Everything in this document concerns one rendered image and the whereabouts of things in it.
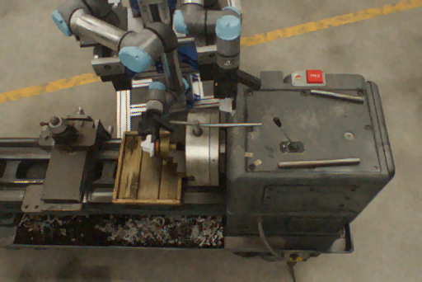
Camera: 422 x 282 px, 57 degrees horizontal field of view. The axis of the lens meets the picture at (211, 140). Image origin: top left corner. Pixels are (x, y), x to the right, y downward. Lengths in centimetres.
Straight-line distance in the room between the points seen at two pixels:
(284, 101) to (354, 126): 27
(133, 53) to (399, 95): 231
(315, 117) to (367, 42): 212
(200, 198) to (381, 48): 229
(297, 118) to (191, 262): 138
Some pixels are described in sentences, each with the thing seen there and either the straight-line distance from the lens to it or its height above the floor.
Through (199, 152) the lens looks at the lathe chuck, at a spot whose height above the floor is 121.
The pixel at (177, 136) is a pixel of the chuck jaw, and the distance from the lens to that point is 160.
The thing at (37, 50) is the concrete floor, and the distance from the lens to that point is 376.
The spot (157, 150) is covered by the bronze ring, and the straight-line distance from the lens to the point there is 161.
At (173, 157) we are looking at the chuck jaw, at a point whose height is 111.
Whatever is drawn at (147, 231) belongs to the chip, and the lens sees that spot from 204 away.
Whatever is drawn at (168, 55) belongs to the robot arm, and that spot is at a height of 127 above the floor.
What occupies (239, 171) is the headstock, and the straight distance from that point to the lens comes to 139.
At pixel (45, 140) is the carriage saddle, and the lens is 204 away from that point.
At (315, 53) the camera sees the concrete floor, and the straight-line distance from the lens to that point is 340.
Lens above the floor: 252
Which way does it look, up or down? 61 degrees down
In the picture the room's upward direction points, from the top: 5 degrees counter-clockwise
